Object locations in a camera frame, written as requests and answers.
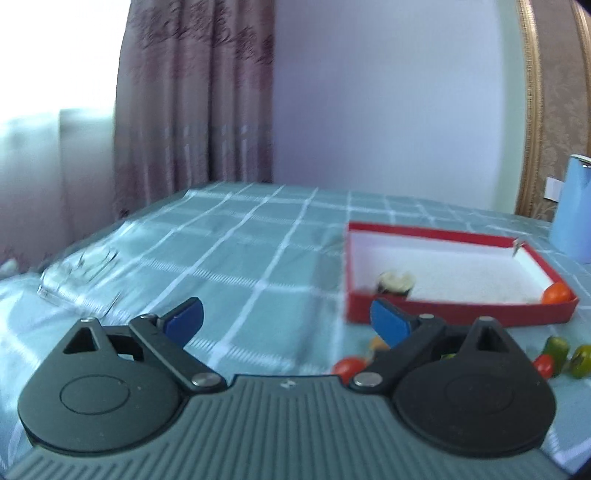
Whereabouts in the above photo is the white sheer curtain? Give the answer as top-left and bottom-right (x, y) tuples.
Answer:
(0, 106), (118, 278)

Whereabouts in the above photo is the light blue cup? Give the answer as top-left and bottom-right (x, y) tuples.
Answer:
(549, 154), (591, 264)

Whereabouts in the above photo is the orange-red cherry tomato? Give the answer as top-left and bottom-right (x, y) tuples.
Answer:
(541, 282), (573, 305)

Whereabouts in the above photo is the green fruit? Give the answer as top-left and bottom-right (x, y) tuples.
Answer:
(542, 337), (571, 376)
(569, 345), (591, 379)

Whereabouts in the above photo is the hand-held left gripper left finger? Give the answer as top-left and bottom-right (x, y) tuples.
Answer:
(62, 298), (228, 394)

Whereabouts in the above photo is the green checked bedsheet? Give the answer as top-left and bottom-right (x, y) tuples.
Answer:
(0, 180), (591, 480)

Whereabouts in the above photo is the gold-trimmed headboard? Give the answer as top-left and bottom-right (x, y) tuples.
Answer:
(513, 0), (591, 223)

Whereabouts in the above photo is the clear plastic package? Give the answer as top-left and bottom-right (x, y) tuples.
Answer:
(37, 244), (122, 311)

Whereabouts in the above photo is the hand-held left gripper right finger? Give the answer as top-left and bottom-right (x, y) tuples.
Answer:
(348, 298), (513, 395)

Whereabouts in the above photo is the brown patterned curtain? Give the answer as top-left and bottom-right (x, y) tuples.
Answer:
(113, 0), (276, 217)

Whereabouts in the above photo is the red cardboard box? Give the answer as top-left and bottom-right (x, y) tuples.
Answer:
(344, 222), (580, 328)

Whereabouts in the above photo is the dark fruit with pale top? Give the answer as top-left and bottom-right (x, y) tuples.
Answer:
(376, 271), (416, 297)

